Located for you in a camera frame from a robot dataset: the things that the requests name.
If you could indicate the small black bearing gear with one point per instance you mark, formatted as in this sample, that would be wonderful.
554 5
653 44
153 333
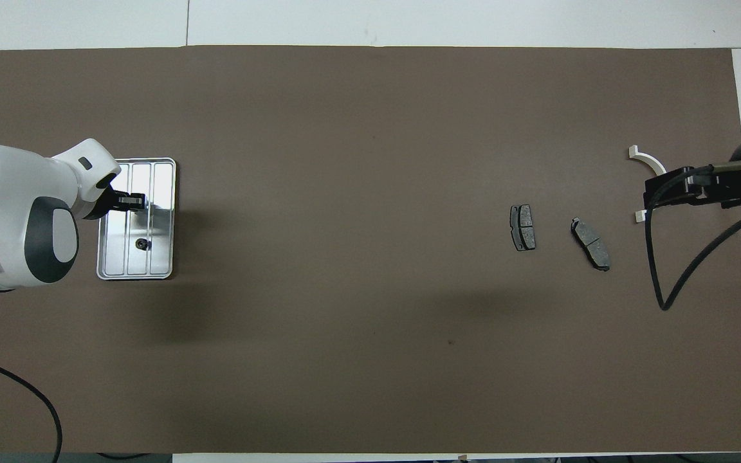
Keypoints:
143 243

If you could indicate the short dark brake pad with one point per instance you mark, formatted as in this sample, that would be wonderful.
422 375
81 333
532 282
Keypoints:
523 228

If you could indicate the brown table mat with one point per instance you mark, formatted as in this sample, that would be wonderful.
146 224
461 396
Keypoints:
370 128

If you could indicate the silver ribbed metal tray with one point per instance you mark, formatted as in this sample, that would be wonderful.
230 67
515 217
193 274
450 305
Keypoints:
161 247

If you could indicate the long dark brake pad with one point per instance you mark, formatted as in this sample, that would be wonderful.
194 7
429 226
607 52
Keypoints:
591 244

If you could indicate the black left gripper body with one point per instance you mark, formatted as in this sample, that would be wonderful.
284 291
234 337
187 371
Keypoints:
112 200

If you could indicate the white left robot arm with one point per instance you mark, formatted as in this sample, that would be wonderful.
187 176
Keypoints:
17 193

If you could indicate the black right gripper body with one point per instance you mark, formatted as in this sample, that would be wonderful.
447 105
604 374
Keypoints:
682 193

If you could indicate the white semicircular plastic bracket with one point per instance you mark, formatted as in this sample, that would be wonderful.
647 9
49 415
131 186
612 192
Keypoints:
650 159

